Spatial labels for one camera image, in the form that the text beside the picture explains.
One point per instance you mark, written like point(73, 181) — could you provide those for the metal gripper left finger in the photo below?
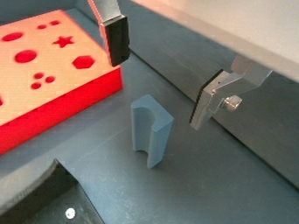
point(113, 29)

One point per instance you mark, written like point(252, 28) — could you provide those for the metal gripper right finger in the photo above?
point(220, 94)

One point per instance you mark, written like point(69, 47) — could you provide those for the blue arch block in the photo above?
point(150, 128)

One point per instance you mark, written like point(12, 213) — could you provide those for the red shape sorter board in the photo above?
point(53, 74)

